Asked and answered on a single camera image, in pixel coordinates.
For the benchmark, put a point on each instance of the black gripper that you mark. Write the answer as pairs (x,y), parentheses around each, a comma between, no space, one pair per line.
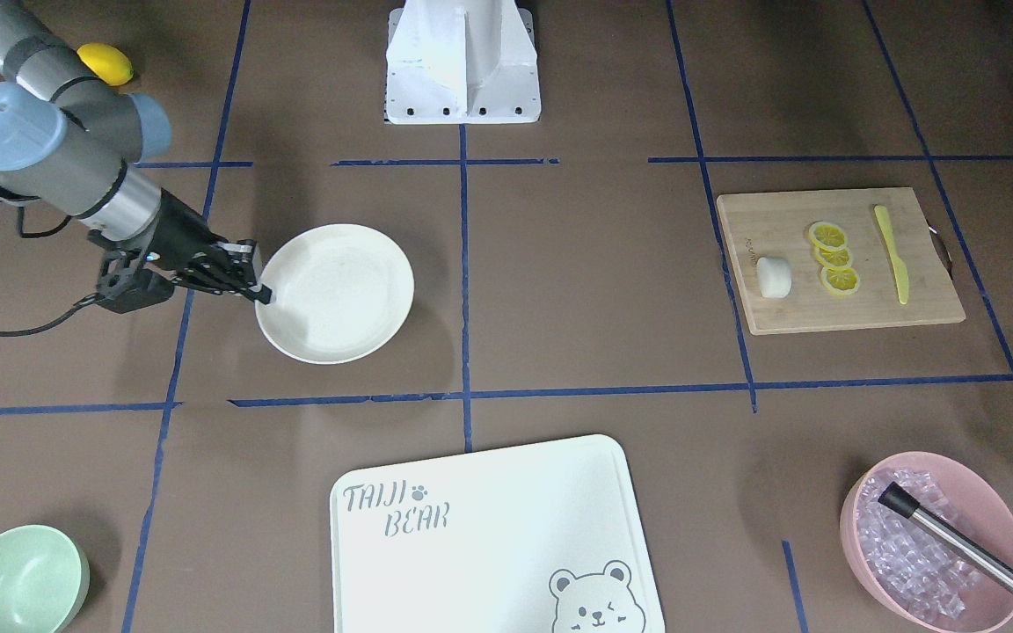
(179,230)

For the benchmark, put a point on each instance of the cream round plate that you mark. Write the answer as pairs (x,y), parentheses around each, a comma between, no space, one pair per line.
(338,293)

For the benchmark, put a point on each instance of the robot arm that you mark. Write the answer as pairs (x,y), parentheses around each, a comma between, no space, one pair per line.
(73,142)

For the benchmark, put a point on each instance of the white bear tray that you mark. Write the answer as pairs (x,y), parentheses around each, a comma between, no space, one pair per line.
(545,537)

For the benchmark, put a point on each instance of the yellow lemon far one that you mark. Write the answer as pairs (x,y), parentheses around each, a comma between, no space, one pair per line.
(106,62)

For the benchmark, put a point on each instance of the green bowl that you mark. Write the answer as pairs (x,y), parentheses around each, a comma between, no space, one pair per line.
(44,579)

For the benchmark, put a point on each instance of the lemon slice top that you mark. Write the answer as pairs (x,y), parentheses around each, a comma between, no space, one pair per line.
(827,236)

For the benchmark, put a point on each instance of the lemon slice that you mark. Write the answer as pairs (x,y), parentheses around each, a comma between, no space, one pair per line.
(827,236)
(840,281)
(836,259)

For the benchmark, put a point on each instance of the bamboo cutting board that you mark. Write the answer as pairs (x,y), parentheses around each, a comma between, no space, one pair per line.
(758,225)

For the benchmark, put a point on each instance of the lemon slice middle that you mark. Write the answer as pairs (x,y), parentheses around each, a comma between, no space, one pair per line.
(836,259)

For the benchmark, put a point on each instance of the lemon slice bottom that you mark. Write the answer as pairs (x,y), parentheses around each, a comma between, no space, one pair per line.
(840,281)

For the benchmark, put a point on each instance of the yellow plastic knife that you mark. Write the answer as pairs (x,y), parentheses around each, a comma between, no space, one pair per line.
(897,263)

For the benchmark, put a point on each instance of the steel muddler black tip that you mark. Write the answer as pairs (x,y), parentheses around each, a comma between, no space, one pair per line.
(902,502)

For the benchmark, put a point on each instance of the pink bowl with ice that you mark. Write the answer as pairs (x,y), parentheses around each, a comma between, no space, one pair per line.
(913,585)

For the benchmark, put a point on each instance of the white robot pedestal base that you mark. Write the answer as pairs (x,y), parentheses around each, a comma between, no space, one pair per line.
(461,63)

